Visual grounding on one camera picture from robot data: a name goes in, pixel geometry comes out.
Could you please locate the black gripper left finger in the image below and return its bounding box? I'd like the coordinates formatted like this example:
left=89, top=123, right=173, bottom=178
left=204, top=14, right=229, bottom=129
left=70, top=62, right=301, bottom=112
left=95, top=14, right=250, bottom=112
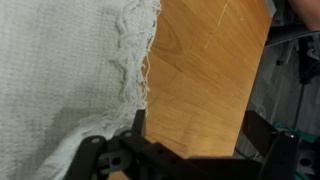
left=63, top=109, right=201, bottom=180

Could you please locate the white frayed cotton towel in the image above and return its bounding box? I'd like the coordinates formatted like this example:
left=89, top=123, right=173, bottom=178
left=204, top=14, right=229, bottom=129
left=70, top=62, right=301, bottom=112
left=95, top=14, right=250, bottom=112
left=0, top=0, right=163, bottom=180

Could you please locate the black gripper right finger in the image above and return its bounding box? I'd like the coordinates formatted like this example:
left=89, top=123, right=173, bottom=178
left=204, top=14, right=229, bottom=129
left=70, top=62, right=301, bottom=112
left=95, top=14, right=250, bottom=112
left=241, top=109, right=301, bottom=180

